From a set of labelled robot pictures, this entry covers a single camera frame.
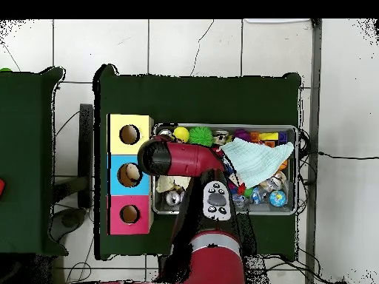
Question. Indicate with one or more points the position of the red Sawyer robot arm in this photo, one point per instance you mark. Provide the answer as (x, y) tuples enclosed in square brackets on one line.
[(189, 159)]

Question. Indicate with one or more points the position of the wooden box with three holes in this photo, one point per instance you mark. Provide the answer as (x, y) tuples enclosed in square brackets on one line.
[(130, 204)]

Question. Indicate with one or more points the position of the clear mesh bin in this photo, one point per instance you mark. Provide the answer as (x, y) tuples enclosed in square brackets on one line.
[(272, 210)]

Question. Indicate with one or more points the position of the green spiky rubber ball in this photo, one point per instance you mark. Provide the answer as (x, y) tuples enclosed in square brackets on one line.
[(201, 136)]

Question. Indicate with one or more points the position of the yellow tennis ball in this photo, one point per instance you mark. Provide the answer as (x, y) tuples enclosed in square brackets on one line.
[(181, 134)]

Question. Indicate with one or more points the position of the cream waffle cloth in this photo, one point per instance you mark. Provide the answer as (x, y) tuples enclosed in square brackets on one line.
[(170, 182)]

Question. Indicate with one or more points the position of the dark green table cloth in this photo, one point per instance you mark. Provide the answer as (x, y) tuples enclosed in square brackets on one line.
[(192, 100)]

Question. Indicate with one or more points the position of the purple spiky toy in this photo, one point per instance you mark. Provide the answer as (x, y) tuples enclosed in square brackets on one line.
[(242, 134)]

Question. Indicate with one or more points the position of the mint knitted cloth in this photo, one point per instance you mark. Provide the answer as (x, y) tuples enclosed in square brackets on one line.
[(257, 161)]

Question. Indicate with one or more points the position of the yellow plastic block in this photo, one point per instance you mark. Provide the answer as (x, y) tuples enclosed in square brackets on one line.
[(268, 136)]

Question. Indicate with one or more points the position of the blue globe ball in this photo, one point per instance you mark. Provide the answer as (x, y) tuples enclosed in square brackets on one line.
[(277, 198)]

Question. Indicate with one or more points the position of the black stand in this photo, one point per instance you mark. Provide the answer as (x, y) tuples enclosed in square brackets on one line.
[(86, 133)]

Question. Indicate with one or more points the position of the green covered side table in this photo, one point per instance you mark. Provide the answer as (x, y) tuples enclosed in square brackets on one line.
[(23, 133)]

